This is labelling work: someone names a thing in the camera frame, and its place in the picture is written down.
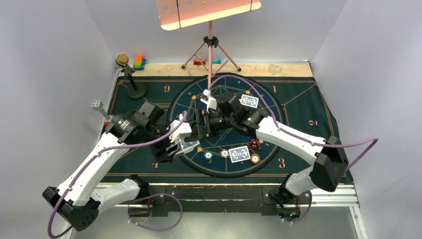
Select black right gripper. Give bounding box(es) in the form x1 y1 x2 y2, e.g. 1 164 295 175
185 109 236 142

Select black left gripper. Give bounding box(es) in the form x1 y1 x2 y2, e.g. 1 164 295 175
142 120 181 163

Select blue backed playing card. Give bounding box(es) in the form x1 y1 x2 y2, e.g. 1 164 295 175
228 146 251 163
240 94 259 108

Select red triangular dealer button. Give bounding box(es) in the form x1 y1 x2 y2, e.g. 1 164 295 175
247 139 261 150

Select green poker chip stack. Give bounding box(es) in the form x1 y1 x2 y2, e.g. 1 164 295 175
204 151 213 160

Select orange poker chip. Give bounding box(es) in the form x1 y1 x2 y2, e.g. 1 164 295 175
250 153 261 164

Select blue playing card box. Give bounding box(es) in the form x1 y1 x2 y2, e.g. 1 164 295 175
177 140 200 155

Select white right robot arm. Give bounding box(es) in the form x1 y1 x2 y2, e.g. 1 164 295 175
192 90 349 205

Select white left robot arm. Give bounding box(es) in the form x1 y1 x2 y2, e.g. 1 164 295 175
42 101 192 231

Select round dark poker mat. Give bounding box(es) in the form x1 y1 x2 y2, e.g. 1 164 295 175
167 75 286 178

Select red teal toy blocks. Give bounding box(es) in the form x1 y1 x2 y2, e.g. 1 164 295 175
193 58 221 65

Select round brass bell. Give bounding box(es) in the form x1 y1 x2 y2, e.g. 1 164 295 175
115 52 147 100

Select dark green poker mat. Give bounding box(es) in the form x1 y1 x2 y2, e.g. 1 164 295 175
102 76 339 184

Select colourful toy brick train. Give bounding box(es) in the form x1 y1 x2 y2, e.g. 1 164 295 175
133 55 146 70

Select pink music stand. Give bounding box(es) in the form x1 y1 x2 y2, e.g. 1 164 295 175
156 0 262 86

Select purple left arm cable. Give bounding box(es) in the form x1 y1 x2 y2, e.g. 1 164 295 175
47 111 188 239

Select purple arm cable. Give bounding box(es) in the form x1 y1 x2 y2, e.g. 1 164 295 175
47 111 188 239
208 75 379 224

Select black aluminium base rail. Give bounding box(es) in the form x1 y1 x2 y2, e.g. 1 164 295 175
67 179 360 219

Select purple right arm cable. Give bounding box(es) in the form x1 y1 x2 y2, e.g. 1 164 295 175
208 75 379 224

